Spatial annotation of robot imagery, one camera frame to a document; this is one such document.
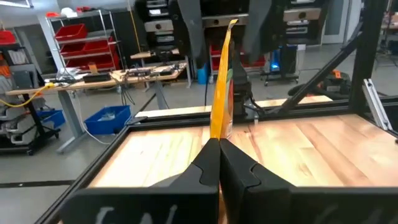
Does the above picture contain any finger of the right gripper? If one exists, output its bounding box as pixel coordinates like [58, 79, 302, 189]
[177, 0, 208, 70]
[242, 0, 273, 63]

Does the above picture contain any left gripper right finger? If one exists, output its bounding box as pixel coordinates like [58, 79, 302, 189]
[220, 139, 398, 224]

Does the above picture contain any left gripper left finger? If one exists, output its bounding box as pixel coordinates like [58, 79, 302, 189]
[58, 139, 221, 224]

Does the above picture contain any pink packet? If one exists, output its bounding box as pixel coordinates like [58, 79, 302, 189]
[210, 18, 240, 140]

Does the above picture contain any blue bin with plastic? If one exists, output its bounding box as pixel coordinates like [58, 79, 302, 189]
[83, 105, 132, 136]

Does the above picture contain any shelf with red bins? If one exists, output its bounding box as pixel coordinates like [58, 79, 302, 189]
[46, 9, 125, 75]

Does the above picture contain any wooden workbench top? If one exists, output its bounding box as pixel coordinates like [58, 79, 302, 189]
[6, 60, 189, 96]

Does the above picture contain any grey workbench leg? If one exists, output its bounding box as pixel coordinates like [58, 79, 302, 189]
[57, 90, 90, 154]

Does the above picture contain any black cart with grey bins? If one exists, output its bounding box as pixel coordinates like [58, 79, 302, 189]
[0, 46, 62, 156]

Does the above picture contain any white floor cable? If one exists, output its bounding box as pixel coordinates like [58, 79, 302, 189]
[76, 93, 111, 146]

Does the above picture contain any black aluminium rig frame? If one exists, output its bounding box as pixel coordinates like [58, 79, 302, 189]
[34, 0, 398, 224]

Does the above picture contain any silver aluminium bracket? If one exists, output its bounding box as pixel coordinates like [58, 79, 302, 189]
[362, 77, 392, 131]

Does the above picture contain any yellow hose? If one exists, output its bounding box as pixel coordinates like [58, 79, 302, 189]
[0, 82, 55, 108]

